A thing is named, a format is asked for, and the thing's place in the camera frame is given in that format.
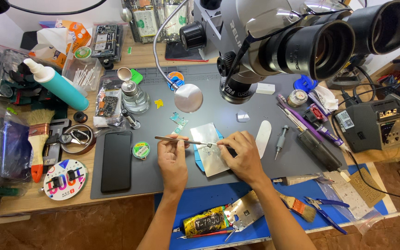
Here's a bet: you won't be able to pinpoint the blue orange wick spool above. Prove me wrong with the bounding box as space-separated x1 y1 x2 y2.
167 71 186 92

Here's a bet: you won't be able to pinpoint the opened phone with bare board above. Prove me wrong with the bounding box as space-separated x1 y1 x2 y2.
91 23 124 64

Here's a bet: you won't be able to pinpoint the person's left hand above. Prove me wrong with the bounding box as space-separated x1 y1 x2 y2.
157 134 191 192

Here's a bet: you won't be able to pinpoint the bagged opened phones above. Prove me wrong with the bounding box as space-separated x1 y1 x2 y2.
125 0 191 44

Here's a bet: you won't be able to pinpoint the person's right hand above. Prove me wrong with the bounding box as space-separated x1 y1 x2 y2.
217 131 269 187

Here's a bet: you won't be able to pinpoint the brown tape roll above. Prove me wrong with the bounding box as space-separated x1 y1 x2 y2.
60 124 97 156

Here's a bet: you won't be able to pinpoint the orange white tissue pack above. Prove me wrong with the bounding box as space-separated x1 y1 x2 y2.
29 19 92 69

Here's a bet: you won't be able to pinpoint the small black pen tool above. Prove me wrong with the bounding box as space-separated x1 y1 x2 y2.
121 109 141 130

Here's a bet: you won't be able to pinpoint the bagged phone circuit board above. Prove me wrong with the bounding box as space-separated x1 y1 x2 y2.
94 78 123 128

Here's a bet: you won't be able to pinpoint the small brush with orange ferrule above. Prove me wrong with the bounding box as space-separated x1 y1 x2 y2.
276 190 317 223

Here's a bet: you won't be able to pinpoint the clear bag with stencil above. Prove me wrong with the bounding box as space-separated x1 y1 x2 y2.
317 172 384 235

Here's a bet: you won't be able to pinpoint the yellow black glue tube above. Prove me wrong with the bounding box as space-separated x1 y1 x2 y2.
182 205 229 237

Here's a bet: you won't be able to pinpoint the black overhead cable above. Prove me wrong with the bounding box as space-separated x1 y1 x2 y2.
8 0 107 16

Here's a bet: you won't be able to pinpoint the white eraser block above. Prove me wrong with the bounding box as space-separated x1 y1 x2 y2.
255 82 276 95

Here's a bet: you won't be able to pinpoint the crumpled white tissue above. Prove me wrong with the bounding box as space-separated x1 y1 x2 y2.
309 85 340 112

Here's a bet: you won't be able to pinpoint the shiny metal stencil plate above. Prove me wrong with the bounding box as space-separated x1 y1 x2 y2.
190 122 231 178

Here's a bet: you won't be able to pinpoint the grey soldering station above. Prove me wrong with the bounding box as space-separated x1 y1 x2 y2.
335 99 400 153

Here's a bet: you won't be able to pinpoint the glass solvent dispenser bottle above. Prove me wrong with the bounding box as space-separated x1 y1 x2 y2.
117 67 151 115

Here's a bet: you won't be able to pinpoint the small translucent plastic piece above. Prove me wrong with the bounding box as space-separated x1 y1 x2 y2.
235 110 251 123

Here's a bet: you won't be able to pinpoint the black station cable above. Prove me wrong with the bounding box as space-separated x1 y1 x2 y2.
330 66 400 200

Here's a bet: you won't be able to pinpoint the round white disc with clamps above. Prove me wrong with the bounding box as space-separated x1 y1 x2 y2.
42 159 89 201

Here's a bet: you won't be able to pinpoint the red pen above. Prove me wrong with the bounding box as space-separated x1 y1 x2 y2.
178 229 234 240

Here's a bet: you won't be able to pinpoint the silver metal tweezers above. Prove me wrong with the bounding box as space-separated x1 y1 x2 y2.
154 136 218 146

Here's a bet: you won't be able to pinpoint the grey silicone work mat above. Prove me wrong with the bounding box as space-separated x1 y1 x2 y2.
90 64 348 200

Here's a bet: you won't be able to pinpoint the small red black tool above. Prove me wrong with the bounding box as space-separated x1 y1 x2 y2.
303 103 328 123

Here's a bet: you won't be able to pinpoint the clear bags of dark parts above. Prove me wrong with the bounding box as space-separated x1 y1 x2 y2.
0 37 41 106

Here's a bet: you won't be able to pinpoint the grey stereo microscope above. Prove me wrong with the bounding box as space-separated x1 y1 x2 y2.
179 0 400 105

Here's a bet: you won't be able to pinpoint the gooseneck round metal lamp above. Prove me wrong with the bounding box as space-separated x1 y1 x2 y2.
152 0 204 114

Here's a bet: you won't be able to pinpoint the green solder wick spool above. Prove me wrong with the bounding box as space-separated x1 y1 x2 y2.
132 141 151 160

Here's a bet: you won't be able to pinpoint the green white solder spool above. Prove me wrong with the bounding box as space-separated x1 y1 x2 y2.
74 46 92 60

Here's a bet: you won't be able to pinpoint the clear bag with blue phone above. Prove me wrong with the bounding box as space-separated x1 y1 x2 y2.
0 103 33 190

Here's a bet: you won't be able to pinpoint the white glue tube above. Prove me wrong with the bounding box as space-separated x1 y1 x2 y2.
272 174 321 187

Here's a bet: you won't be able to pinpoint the clear box of cotton swabs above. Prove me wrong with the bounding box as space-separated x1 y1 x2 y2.
62 56 103 92

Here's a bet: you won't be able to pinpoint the brown reballing stencil sheet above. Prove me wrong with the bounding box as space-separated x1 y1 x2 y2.
349 167 387 208

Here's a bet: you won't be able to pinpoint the blue table mat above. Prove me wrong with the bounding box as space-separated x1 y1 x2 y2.
154 163 389 250

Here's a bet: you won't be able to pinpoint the blue handled cutters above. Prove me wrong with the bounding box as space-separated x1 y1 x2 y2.
304 196 350 235

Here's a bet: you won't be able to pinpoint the black smartphone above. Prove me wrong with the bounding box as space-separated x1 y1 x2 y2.
100 131 133 194

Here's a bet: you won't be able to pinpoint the orange handled paint brush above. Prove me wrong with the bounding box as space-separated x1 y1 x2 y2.
26 109 56 183

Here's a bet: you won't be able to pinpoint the small flux jar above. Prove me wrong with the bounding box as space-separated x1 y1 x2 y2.
286 89 309 108

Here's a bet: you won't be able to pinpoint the green plastic pick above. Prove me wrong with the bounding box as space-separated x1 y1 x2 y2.
129 68 144 85

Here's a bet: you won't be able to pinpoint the purple flux syringe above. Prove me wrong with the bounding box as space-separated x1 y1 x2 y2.
277 94 350 152

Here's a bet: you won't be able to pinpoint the black pad with red edge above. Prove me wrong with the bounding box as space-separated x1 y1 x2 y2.
165 41 209 63

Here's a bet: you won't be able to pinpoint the teal small circuit board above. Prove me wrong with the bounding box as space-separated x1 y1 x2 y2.
169 111 189 135

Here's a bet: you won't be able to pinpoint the blue stencil holder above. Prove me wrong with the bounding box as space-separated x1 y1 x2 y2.
193 128 225 173

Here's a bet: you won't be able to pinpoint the silver carabiner with key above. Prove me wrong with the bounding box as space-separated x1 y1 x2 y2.
59 129 91 146

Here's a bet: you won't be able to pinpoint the teal bottle with white nozzle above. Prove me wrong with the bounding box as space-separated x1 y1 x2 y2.
23 58 90 112

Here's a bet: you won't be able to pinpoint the white oval plastic card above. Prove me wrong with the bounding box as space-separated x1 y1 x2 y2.
255 120 272 160

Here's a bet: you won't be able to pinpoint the grey precision screwdriver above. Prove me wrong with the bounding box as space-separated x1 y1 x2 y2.
274 125 290 161

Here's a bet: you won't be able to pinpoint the silver metal phone frame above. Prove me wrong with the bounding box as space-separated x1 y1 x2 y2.
223 190 265 232

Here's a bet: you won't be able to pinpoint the black metal phone clamp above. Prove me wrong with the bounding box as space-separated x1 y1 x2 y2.
42 118 72 166

